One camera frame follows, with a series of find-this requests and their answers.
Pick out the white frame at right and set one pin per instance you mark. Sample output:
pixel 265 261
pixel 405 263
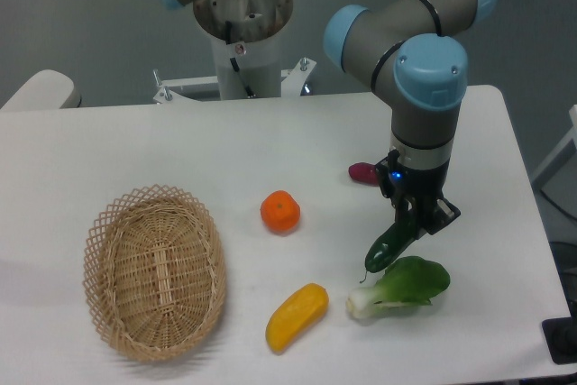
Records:
pixel 557 157

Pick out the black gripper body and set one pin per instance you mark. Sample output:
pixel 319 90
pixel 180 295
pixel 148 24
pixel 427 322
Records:
pixel 398 180

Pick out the white chair armrest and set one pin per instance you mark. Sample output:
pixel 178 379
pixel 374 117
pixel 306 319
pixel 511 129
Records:
pixel 46 90

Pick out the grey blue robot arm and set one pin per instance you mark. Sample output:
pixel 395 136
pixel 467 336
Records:
pixel 406 54

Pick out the yellow mango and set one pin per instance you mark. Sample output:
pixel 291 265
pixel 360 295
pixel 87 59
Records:
pixel 295 315

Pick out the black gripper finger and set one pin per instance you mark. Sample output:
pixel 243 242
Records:
pixel 434 214
pixel 403 209

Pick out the green bok choy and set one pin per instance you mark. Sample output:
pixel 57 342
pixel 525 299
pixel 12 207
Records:
pixel 408 282

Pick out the orange tangerine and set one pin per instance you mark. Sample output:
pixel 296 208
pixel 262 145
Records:
pixel 280 212

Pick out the dark green cucumber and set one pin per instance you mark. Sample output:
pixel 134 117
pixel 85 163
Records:
pixel 388 246

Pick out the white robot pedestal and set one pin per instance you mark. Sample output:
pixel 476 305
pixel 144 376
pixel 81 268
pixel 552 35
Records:
pixel 245 38

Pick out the woven wicker basket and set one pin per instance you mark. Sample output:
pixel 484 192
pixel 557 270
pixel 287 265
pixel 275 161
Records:
pixel 154 273

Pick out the black device at table edge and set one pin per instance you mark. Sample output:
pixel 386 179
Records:
pixel 560 336

